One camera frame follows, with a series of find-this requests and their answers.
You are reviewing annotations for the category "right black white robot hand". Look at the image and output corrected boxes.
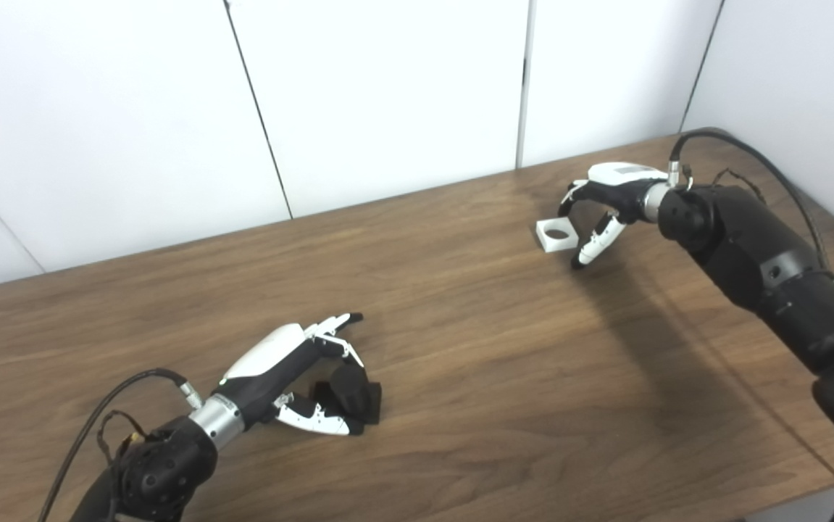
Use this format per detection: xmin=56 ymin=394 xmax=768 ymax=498
xmin=558 ymin=162 xmax=671 ymax=270

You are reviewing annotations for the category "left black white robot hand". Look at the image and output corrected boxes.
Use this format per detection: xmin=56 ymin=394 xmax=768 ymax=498
xmin=217 ymin=312 xmax=370 ymax=437

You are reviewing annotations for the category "white square piece with hole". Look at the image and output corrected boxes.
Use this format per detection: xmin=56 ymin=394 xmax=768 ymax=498
xmin=535 ymin=217 xmax=580 ymax=254

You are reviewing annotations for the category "black peg with square base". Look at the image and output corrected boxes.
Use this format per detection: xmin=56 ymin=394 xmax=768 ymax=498
xmin=314 ymin=360 xmax=383 ymax=426

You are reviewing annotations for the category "right thin black wrist wire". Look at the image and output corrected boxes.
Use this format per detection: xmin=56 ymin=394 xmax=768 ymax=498
xmin=710 ymin=168 xmax=767 ymax=205

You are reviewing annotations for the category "thin black wrist wire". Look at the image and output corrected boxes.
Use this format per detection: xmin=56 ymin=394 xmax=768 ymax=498
xmin=96 ymin=410 xmax=148 ymax=465
xmin=710 ymin=168 xmax=767 ymax=205

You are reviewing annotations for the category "left thin black wrist wire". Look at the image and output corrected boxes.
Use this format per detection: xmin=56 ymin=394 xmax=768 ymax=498
xmin=96 ymin=410 xmax=148 ymax=465

